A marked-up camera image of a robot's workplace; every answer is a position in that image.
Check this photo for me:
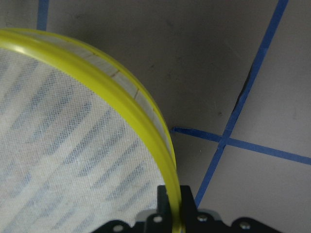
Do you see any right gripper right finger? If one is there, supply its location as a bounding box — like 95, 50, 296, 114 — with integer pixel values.
180, 185, 198, 218

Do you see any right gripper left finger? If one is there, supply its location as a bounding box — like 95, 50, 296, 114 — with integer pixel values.
156, 185, 172, 218

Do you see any yellow steamer layer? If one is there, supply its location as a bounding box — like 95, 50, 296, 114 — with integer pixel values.
0, 28, 182, 233

